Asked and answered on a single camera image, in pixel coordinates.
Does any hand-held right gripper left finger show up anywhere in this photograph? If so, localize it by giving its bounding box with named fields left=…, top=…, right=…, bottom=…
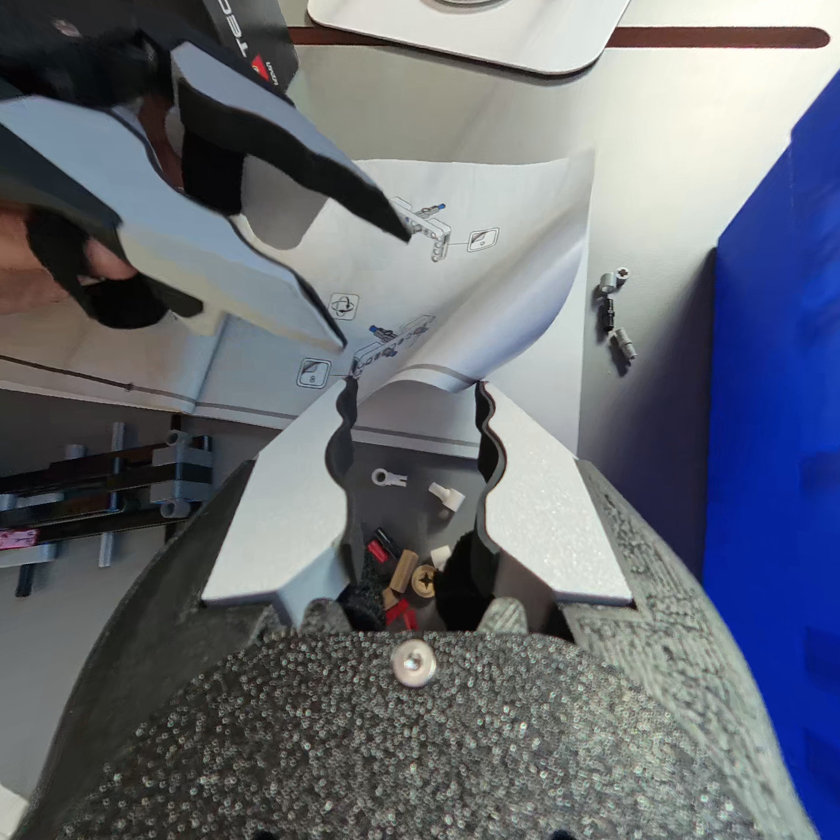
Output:
left=202, top=381, right=360, bottom=630

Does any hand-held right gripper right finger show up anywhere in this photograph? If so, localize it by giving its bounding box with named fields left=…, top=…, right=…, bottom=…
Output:
left=474, top=381, right=635, bottom=634

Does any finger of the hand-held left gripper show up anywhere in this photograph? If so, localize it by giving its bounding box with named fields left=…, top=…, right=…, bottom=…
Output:
left=169, top=39, right=413, bottom=245
left=0, top=97, right=349, bottom=353

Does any white lego instruction booklet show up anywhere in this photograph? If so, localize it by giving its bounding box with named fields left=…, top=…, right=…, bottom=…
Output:
left=0, top=150, right=597, bottom=460

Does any black lego box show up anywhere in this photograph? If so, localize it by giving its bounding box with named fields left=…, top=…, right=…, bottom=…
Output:
left=200, top=0, right=298, bottom=106

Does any tan lego axle connector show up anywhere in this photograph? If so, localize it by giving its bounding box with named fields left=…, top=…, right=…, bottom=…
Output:
left=382, top=550, right=420, bottom=608

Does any partly built lego model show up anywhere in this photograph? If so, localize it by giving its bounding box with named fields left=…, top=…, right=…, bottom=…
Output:
left=0, top=420, right=217, bottom=598

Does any person's left hand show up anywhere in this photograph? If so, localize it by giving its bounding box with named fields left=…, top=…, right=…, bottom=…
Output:
left=0, top=200, right=140, bottom=306

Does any blue bin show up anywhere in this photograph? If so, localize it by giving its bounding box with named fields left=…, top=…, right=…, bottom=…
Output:
left=701, top=66, right=840, bottom=840

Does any white rounded base plate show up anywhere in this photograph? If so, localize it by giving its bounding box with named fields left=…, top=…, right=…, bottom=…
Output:
left=307, top=0, right=632, bottom=78

